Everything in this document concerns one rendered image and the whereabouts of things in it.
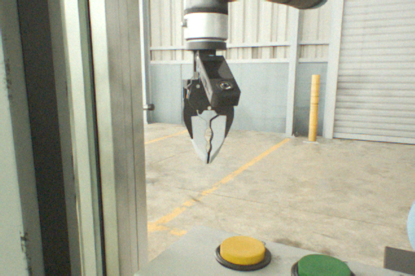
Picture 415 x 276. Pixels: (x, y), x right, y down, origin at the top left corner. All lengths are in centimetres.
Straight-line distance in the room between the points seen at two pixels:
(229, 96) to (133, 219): 25
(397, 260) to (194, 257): 45
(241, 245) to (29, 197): 19
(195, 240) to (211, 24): 36
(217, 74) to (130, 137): 27
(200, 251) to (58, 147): 17
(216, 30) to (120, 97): 32
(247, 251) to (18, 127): 21
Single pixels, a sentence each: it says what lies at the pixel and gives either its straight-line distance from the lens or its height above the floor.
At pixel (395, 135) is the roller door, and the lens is 589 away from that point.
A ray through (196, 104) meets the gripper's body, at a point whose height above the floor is 101.
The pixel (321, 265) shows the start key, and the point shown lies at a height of 91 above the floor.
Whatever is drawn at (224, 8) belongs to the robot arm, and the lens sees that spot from 61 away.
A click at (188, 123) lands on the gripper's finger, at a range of 60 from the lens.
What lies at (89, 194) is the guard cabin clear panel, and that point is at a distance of 32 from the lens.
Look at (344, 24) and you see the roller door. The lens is 589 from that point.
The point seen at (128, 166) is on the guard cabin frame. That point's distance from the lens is 32.
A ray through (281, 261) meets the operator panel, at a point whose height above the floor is 90.
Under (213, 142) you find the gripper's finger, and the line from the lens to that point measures 61.
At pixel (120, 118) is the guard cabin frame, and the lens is 31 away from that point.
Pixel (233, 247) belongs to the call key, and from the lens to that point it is 33.
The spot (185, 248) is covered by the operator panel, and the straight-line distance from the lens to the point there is 34.
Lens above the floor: 106
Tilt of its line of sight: 12 degrees down
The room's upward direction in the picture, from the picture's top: straight up
